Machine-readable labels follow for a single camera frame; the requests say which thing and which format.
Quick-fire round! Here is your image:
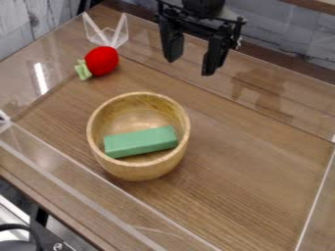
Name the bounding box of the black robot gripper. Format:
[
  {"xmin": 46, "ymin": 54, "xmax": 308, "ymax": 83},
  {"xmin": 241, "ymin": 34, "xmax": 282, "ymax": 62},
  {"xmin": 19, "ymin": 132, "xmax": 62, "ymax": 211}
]
[{"xmin": 157, "ymin": 0, "xmax": 247, "ymax": 76}]

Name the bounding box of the red plush strawberry fruit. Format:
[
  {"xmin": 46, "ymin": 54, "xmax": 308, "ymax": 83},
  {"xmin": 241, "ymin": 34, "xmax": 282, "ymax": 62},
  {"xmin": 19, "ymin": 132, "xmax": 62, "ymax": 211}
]
[{"xmin": 75, "ymin": 46, "xmax": 119, "ymax": 80}]

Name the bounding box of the round wooden bowl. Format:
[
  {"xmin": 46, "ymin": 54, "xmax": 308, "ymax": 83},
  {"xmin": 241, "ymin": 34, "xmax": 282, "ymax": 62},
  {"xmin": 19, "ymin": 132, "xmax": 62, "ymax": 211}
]
[{"xmin": 87, "ymin": 92, "xmax": 191, "ymax": 181}]

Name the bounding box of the green rectangular block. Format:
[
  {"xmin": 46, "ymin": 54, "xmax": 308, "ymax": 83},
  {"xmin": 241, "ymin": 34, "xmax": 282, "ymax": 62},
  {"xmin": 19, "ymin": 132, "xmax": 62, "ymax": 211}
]
[{"xmin": 103, "ymin": 125, "xmax": 179, "ymax": 159}]

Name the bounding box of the clear acrylic tray wall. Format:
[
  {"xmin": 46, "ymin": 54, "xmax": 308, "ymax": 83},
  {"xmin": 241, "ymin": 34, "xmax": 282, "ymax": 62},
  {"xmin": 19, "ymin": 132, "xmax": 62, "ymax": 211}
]
[{"xmin": 0, "ymin": 7, "xmax": 335, "ymax": 251}]

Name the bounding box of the black table leg bracket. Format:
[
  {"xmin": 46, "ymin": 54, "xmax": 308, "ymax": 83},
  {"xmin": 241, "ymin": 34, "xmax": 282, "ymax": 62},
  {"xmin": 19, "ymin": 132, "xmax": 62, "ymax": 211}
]
[{"xmin": 31, "ymin": 205, "xmax": 83, "ymax": 251}]

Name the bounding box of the black cable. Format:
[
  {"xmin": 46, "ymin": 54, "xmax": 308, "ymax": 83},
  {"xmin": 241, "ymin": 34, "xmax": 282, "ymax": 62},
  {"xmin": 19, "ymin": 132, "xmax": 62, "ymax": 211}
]
[{"xmin": 0, "ymin": 223, "xmax": 43, "ymax": 251}]

